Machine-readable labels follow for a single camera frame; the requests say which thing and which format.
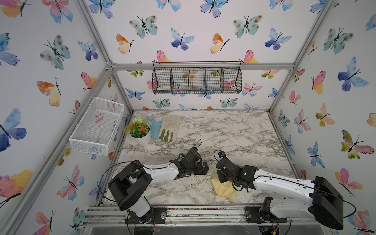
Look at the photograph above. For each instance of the white mesh wall basket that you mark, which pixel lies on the white mesh wall basket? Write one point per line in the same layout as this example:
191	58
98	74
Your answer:
96	130

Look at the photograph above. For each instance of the black wire wall basket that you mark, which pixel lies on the black wire wall basket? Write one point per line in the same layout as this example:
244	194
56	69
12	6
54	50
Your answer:
194	78

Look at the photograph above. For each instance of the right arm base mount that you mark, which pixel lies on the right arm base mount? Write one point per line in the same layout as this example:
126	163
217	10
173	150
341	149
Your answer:
261	214

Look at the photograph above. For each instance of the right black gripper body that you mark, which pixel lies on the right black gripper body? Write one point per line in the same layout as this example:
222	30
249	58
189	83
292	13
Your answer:
222	178

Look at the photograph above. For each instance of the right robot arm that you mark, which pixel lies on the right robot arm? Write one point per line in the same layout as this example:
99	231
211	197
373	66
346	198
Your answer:
316	199

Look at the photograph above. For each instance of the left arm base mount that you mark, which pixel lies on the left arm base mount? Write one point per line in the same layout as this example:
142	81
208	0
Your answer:
156	215

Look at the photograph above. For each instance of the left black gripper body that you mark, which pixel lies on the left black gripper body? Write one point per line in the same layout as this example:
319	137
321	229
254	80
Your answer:
197	170

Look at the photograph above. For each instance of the light blue scoop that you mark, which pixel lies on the light blue scoop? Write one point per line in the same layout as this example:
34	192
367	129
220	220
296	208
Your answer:
155	128

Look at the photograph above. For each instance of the white pot with flowers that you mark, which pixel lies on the white pot with flowers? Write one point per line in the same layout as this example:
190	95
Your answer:
139	129

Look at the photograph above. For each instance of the aluminium front rail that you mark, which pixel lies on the aluminium front rail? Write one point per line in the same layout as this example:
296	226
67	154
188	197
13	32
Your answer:
183	215

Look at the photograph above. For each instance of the beige green garden glove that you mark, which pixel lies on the beige green garden glove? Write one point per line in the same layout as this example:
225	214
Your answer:
169	129

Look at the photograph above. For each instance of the yellow cloth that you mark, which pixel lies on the yellow cloth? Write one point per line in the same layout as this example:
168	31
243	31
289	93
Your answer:
224	190

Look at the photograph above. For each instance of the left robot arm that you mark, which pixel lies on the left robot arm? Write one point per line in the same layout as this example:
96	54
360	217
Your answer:
128	186

